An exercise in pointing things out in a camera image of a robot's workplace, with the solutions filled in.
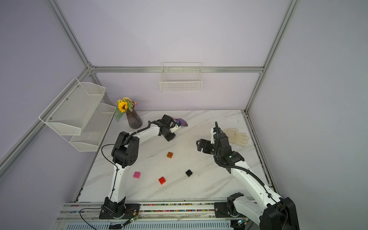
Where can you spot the red lego brick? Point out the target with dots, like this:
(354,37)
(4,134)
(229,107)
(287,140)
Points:
(162,180)

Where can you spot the white knit work glove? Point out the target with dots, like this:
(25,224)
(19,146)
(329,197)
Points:
(236,137)

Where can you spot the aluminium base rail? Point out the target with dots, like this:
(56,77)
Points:
(177,215)

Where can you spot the upper white mesh shelf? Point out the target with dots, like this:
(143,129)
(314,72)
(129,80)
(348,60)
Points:
(70,112)

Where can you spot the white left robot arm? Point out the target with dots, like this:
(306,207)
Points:
(124,154)

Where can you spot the black lego brick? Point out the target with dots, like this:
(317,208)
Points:
(189,173)

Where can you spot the aluminium frame post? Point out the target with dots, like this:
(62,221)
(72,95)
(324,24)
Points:
(272,52)

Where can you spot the dark glass vase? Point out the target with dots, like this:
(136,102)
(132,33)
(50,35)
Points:
(134,120)

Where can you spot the purple garden trowel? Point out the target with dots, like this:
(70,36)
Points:
(180,122)

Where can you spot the lower white mesh shelf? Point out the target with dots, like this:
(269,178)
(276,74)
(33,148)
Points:
(95,130)

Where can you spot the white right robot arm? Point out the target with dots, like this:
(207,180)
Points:
(270,211)

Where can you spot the pink lego brick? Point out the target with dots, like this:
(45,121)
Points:
(137,175)

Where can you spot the sunflower bouquet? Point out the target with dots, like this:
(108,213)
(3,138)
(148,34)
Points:
(123,106)

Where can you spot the white mesh shelf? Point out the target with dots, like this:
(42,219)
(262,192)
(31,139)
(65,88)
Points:
(95,130)
(70,112)

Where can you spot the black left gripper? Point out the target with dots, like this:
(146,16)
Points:
(173,135)

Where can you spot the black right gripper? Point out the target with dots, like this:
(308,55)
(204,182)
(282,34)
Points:
(208,145)

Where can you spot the white wire wall basket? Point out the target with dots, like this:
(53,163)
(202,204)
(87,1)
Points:
(181,77)

